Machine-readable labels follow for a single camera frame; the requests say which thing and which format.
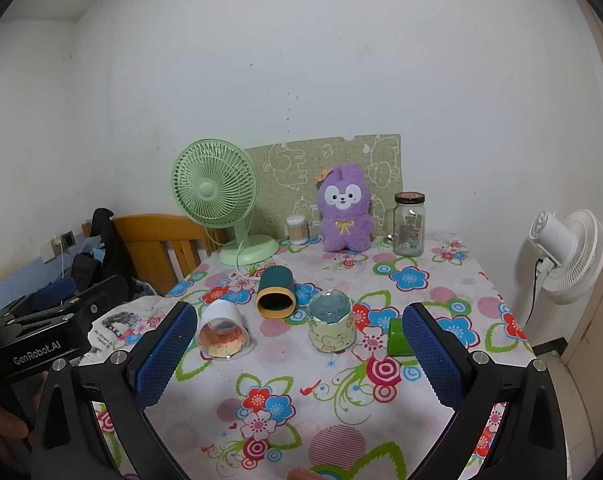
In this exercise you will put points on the glass jar with dark lid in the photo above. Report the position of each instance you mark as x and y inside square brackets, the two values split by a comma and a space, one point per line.
[405, 224]

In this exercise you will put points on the white-sleeved clear plastic cup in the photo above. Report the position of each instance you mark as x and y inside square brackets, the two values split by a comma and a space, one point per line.
[221, 331]

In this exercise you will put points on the person's left hand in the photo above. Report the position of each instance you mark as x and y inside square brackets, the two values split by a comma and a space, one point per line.
[11, 429]

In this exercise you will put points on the white floor fan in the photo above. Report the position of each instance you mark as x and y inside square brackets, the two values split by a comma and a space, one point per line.
[571, 256]

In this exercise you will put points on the white printed t-shirt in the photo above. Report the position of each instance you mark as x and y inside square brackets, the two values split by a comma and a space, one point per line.
[122, 327]

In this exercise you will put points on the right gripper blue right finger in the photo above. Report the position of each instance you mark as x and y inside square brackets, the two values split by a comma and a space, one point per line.
[530, 440]

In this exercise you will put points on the green cartoon placemat board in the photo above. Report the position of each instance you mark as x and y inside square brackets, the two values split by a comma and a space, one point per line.
[287, 178]

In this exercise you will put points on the floral tablecloth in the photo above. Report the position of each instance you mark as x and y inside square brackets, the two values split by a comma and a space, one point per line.
[354, 414]

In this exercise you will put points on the teal cup with yellow rim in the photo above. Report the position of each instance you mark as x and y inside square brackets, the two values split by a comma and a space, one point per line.
[276, 297]

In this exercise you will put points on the cotton swab container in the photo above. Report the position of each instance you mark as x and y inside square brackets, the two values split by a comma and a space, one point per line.
[297, 228]

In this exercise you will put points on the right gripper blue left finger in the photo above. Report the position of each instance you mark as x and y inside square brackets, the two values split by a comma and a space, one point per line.
[68, 442]

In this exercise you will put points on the small green cup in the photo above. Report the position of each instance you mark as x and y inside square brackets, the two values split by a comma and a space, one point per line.
[397, 344]

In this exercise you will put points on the purple plush toy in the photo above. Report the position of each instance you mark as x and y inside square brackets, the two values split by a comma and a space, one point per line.
[344, 204]

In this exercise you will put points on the white wall socket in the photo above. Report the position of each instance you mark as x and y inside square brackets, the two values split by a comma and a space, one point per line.
[56, 246]

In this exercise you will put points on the wooden chair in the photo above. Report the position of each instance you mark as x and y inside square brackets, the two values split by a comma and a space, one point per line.
[163, 247]

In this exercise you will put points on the clear cup with yellow sleeve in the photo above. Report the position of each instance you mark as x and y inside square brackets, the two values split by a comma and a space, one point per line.
[331, 325]

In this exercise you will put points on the green desk fan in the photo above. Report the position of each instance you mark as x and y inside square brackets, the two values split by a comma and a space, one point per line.
[214, 182]

